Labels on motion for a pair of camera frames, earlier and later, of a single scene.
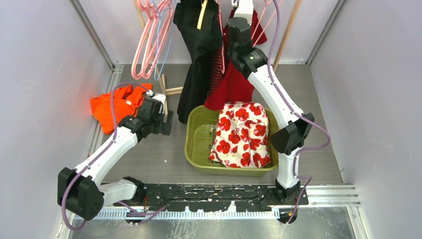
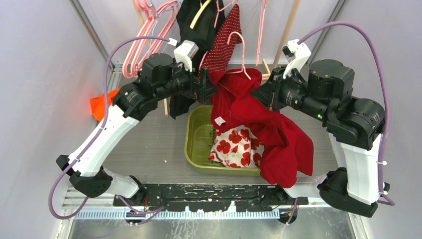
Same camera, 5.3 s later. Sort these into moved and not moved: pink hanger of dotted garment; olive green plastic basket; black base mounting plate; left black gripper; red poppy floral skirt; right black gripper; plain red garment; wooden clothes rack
Moved: left black gripper; pink hanger of dotted garment; plain red garment; right black gripper
Not moved: black base mounting plate; olive green plastic basket; red poppy floral skirt; wooden clothes rack
